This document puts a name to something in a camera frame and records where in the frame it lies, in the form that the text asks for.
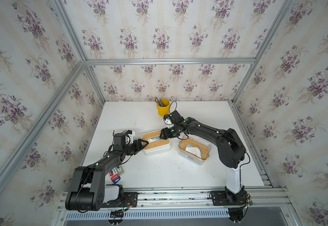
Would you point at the white box with bamboo lid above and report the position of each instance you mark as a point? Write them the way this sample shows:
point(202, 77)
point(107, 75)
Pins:
point(158, 147)

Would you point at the colored pencils bundle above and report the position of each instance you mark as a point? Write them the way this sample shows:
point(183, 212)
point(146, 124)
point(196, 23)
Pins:
point(159, 102)

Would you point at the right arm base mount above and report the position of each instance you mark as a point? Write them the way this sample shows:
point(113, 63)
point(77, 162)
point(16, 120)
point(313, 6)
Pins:
point(237, 203)

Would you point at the clear plastic tissue box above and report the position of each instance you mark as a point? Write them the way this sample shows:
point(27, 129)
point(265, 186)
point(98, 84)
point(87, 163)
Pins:
point(192, 136)

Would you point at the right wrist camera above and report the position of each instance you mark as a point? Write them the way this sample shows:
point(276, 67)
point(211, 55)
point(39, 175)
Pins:
point(167, 120)

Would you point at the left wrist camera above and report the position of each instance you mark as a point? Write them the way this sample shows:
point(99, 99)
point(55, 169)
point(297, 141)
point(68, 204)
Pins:
point(129, 136)

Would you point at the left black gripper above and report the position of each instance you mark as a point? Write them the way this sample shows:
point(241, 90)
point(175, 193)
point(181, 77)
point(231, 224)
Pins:
point(140, 147)

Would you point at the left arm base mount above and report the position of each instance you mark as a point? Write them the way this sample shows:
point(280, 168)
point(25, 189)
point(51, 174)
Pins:
point(115, 197)

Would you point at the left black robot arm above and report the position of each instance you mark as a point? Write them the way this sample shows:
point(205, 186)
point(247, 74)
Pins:
point(88, 190)

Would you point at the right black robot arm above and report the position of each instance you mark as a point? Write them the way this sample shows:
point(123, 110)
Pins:
point(231, 150)

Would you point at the yellow metal pen bucket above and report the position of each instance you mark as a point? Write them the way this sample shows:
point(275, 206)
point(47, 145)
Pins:
point(164, 110)

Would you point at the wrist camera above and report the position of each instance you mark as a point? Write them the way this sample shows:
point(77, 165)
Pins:
point(167, 120)
point(129, 136)

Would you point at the bamboo tissue box lid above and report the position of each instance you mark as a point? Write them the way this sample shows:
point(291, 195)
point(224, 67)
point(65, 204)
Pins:
point(204, 147)

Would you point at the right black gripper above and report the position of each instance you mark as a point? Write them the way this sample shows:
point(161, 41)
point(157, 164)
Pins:
point(164, 134)

